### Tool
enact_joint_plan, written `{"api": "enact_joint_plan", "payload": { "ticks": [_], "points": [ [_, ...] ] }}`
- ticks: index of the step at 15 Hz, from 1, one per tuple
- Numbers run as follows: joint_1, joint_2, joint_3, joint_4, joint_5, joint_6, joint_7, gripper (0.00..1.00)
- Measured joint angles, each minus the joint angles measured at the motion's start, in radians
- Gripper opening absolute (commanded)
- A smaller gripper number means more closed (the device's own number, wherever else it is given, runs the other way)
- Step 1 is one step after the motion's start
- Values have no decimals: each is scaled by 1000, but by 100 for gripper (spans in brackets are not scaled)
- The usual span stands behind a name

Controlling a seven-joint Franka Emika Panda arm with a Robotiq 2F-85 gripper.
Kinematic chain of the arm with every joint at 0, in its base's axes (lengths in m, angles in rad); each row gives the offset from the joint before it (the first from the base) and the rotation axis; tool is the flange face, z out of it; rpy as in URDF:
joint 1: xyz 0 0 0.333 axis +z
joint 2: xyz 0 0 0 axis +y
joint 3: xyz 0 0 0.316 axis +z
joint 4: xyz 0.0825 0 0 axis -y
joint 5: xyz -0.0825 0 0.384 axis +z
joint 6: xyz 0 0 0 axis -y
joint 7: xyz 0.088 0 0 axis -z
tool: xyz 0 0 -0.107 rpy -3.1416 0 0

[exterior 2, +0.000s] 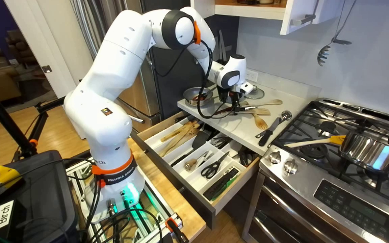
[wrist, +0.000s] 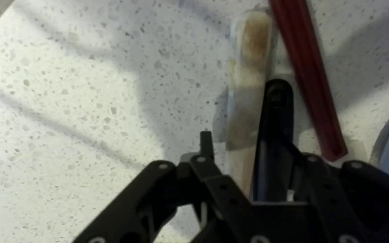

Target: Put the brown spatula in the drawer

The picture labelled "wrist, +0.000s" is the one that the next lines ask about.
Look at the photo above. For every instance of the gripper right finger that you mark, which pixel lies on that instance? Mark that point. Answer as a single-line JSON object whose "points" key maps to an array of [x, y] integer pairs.
{"points": [[366, 202]]}

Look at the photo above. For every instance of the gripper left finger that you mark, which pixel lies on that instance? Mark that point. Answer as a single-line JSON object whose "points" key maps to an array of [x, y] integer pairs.
{"points": [[137, 202]]}

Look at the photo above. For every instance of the red spatula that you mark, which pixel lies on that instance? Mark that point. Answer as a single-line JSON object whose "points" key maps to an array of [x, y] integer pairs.
{"points": [[306, 67]]}

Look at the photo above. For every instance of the brown wooden spatula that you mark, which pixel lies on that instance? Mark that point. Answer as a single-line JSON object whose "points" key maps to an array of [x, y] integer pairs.
{"points": [[252, 67]]}

